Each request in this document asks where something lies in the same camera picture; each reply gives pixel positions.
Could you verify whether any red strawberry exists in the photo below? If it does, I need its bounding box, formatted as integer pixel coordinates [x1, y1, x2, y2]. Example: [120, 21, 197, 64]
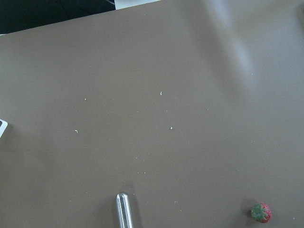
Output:
[250, 203, 272, 223]

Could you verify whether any steel muddler black tip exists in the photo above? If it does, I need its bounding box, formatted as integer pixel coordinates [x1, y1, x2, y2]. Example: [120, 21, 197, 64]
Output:
[116, 192, 134, 228]

